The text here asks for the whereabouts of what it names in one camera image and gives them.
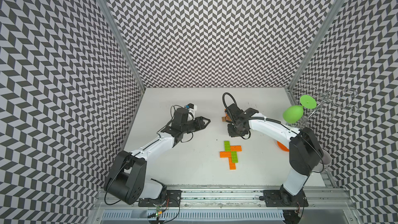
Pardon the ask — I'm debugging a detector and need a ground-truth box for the aluminium corner post right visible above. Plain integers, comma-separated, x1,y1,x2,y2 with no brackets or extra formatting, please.
286,0,346,92

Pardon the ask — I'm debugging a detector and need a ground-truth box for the orange plastic bowl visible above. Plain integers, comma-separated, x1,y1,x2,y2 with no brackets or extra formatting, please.
277,142,289,152

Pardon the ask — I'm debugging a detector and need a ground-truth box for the grey mauve cup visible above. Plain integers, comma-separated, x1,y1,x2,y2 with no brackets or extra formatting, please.
319,149,332,173

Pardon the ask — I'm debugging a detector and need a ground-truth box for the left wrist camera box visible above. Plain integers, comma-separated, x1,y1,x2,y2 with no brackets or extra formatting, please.
185,103,198,116

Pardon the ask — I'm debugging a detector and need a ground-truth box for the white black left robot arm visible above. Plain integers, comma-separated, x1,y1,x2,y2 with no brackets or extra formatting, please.
104,104,211,205

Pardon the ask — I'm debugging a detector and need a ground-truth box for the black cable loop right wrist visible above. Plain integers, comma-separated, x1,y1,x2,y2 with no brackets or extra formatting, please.
222,92,238,116

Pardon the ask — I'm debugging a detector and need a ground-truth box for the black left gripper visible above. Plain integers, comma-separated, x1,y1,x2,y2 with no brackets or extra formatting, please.
181,114,210,133

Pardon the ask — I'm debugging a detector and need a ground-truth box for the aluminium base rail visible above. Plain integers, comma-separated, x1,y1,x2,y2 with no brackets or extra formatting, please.
87,186,362,224

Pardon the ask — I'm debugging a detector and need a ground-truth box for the aluminium corner post left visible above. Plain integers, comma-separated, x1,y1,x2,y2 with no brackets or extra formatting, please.
96,0,145,92

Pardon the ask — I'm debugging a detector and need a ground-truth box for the lime green lego plate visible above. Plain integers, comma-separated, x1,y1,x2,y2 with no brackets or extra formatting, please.
231,151,238,163

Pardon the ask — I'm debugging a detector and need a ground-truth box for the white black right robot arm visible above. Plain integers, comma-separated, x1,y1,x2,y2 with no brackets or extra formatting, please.
224,103,323,198

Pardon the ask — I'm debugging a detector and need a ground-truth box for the green plastic wine glass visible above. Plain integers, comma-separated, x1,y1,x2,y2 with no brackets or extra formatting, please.
283,95,317,124

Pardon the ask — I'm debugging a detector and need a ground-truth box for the aluminium corner post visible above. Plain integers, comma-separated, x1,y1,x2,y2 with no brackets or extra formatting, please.
96,0,145,92
286,0,346,92

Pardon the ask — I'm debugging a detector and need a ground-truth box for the wire glass rack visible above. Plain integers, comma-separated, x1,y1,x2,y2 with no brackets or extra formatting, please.
294,79,359,129

